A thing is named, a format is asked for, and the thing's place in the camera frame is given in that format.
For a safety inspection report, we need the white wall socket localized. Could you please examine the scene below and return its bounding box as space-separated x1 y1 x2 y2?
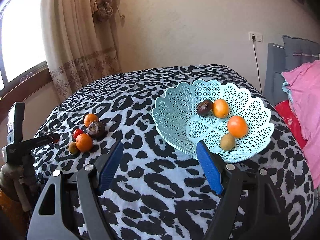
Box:
248 31 263 42

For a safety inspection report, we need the orange tangerine in basket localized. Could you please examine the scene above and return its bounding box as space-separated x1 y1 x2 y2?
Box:
227 115 248 139

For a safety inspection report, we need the black power cable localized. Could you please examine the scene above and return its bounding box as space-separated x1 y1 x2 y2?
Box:
252 37 263 94

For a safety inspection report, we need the red pillow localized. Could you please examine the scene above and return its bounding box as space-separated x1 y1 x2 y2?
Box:
275 100 307 149

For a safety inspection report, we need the dark passion fruit in basket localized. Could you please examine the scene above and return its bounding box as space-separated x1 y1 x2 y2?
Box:
197 99 213 116

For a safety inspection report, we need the leopard print table cloth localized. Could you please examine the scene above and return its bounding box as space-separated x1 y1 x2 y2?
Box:
31 64 316 240

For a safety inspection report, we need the wooden window sill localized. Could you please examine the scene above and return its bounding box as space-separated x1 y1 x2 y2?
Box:
0 68 52 122

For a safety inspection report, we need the orange tangerine front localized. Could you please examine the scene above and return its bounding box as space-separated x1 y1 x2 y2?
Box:
75 133 93 152

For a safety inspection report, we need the grey padded headboard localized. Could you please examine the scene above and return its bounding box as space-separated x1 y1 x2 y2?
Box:
263 35 319 106

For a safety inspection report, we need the beige patterned curtain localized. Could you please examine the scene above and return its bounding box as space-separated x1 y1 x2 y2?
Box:
41 0 122 101

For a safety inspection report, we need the small brown kiwi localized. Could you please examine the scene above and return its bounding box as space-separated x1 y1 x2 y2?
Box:
68 141 79 155

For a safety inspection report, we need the bright window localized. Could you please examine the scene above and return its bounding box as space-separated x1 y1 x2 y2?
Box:
1 0 47 90

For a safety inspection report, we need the orange tangerine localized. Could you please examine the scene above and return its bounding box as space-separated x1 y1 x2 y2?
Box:
227 115 248 139
75 133 93 152
84 113 99 128

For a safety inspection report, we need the dark purple passion fruit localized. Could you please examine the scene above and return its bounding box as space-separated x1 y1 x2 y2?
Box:
87 121 105 139

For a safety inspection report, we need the yellow-orange citrus in basket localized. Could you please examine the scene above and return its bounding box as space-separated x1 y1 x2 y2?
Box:
212 99 229 119

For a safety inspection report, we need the brown kiwi in basket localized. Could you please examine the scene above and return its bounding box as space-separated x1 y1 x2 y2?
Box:
220 133 235 151

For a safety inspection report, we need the pink blanket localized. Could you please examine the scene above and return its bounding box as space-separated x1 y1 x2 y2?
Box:
281 60 319 189

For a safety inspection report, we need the light blue lattice fruit basket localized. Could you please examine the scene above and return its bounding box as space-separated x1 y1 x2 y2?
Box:
151 80 274 163

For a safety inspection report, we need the orange tangerine back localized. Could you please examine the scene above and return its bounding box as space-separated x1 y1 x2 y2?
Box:
84 113 99 128

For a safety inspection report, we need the orange jacket sleeve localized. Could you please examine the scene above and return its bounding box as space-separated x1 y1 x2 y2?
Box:
0 190 27 239

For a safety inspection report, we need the curtain tieback knot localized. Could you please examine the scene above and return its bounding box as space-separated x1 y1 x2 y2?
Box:
90 0 125 23

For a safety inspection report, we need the red cherry tomato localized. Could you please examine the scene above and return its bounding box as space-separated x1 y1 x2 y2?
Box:
73 128 83 140
53 135 60 143

